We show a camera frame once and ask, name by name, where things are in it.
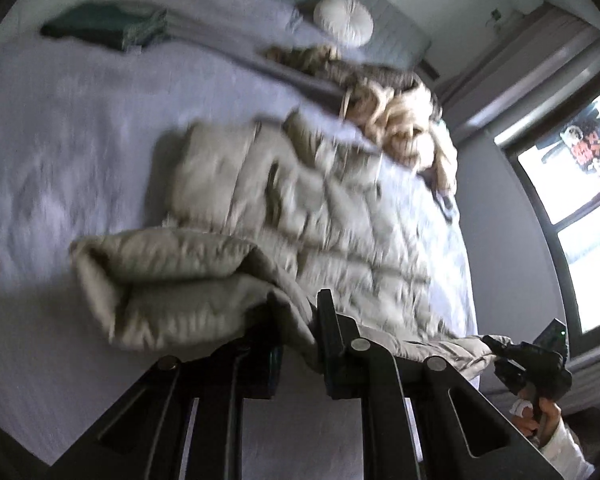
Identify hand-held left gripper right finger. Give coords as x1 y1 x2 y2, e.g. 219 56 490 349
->
316 289 566 480

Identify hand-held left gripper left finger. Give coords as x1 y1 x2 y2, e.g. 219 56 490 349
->
47 339 284 480

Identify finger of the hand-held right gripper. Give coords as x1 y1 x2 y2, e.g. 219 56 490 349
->
494 359 529 396
481 334 522 362

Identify beige puffer jacket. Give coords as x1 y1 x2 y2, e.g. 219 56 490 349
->
70 107 498 378

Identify person's right forearm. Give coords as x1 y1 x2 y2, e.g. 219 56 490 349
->
539 417 597 480

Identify folded dark green clothes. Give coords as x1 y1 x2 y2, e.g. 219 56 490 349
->
40 2 168 53

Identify person's right hand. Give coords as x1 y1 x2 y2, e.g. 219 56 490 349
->
511 394 563 447

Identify cream striped fleece robe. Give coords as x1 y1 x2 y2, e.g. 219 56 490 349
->
340 80 458 196

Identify brown fleece robe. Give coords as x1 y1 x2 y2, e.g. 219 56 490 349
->
264 44 423 98

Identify lavender bed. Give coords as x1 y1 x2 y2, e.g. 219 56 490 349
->
0 0 481 480

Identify round white pillow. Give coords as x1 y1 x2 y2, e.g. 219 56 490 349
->
314 0 375 47

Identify lavender bed pillow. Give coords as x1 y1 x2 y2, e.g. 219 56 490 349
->
260 0 326 36

